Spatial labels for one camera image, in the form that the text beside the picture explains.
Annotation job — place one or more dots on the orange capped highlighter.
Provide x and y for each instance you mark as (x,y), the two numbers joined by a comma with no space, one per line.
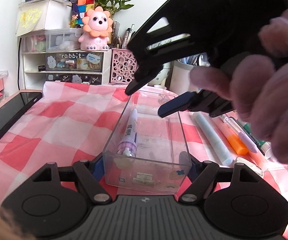
(231,137)

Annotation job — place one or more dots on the white grey pen holder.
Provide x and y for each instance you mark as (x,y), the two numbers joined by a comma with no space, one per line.
(180,79)

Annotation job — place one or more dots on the clear plastic organizer box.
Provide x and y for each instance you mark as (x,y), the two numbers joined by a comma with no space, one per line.
(162,160)

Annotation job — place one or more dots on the pink lion toy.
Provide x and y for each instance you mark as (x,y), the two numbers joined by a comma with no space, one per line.
(97,26)

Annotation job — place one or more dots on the pink perforated pen basket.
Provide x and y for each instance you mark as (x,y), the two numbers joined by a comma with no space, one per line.
(123,66)

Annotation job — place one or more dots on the white eraser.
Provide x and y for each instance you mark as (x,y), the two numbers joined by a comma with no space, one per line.
(251,165)

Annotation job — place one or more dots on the light blue pen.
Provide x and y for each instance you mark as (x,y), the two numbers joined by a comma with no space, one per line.
(215,141)

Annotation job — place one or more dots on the red white checkered tablecloth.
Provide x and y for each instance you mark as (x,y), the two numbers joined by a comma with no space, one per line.
(73,122)

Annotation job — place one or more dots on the black smartphone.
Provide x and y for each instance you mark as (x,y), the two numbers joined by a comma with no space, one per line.
(12,110)

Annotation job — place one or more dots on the rubik's cube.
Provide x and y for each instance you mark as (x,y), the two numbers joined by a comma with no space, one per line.
(85,5)

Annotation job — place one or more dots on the clear storage box on top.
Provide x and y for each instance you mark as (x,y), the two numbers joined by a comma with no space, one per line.
(51,40)

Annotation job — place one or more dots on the right hand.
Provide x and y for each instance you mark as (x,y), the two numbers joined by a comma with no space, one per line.
(257,90)

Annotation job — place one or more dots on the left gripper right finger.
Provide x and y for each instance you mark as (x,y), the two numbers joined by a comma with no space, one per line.
(202,175)

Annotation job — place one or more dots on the egg shaped pen holder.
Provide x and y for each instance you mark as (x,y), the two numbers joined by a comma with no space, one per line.
(160,79)

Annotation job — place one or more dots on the purple white pen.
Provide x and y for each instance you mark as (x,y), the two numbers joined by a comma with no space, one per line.
(128,144)

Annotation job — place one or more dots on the white drawer organizer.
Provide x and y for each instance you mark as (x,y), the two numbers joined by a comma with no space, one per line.
(77,66)

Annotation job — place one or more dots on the green bamboo plant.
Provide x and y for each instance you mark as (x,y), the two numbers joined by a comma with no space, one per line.
(113,6)

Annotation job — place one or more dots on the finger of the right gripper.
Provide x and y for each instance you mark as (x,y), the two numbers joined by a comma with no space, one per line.
(152,49)
(180,103)

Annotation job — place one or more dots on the green white glue stick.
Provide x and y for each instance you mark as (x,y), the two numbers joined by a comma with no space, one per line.
(264,146)

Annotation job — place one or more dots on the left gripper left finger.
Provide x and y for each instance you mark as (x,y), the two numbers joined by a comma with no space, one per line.
(87,184)

